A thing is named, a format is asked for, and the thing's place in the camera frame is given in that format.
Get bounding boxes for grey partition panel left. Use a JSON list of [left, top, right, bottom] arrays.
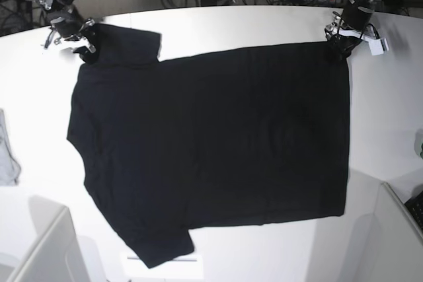
[[1, 196, 107, 281]]

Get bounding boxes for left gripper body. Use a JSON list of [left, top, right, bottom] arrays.
[[325, 0, 375, 43]]

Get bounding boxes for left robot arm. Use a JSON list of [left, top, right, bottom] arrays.
[[325, 0, 382, 42]]

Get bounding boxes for black T-shirt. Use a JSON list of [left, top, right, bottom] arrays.
[[67, 24, 350, 268]]

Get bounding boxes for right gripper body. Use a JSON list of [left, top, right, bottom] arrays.
[[49, 14, 85, 42]]

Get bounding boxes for grey cloth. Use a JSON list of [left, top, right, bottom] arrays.
[[0, 110, 21, 186]]

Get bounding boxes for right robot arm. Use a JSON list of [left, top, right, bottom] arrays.
[[25, 0, 97, 61]]

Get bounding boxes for black keyboard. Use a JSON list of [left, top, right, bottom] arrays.
[[405, 194, 423, 229]]

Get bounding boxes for grey partition panel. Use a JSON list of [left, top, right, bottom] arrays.
[[1, 196, 107, 281], [337, 183, 422, 282]]

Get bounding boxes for grey partition panel right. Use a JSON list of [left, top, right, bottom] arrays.
[[337, 183, 422, 282]]

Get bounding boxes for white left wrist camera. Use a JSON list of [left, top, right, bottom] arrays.
[[368, 38, 389, 56]]

